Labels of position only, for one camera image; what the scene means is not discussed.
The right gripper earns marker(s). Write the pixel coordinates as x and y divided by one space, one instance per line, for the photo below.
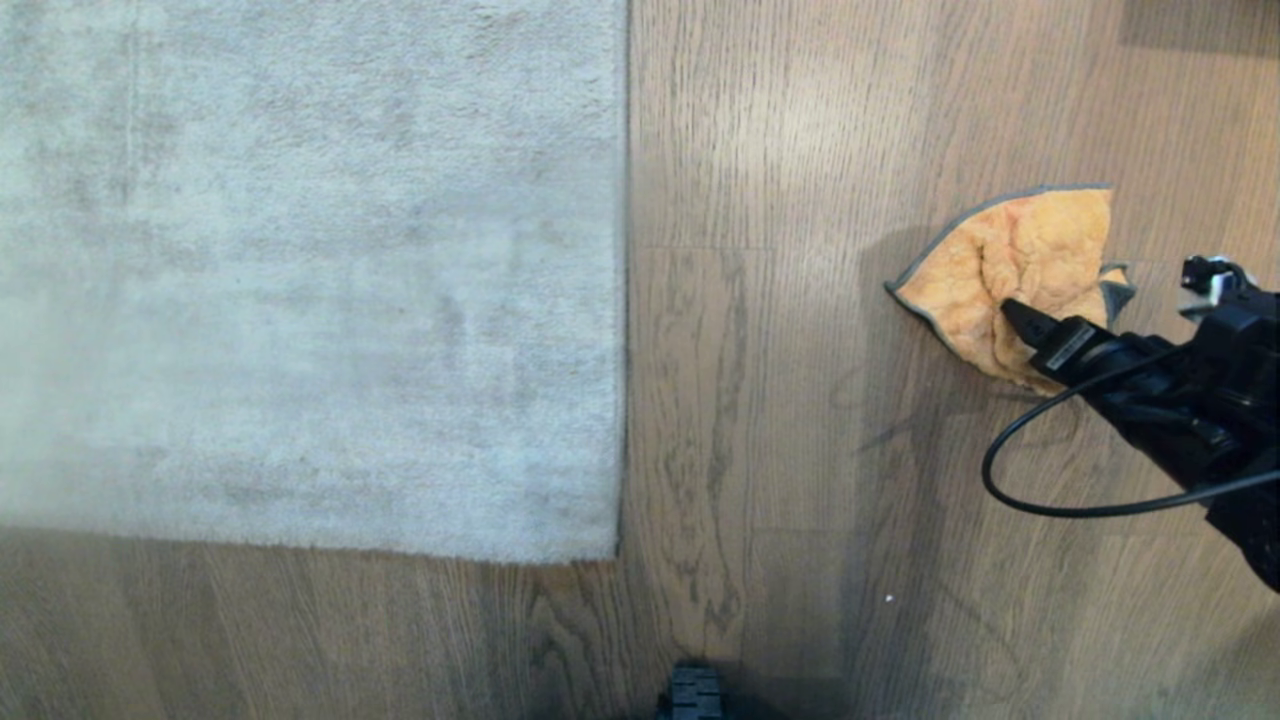
1130 385

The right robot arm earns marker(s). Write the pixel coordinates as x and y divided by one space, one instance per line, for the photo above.
1255 400

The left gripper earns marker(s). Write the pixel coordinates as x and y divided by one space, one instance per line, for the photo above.
694 695

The grey rug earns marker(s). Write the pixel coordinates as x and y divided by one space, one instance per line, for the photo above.
300 270

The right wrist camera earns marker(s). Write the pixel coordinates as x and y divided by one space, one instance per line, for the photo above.
1212 283

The orange cloth with grey trim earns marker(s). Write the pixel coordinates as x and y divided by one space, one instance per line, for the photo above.
1030 250

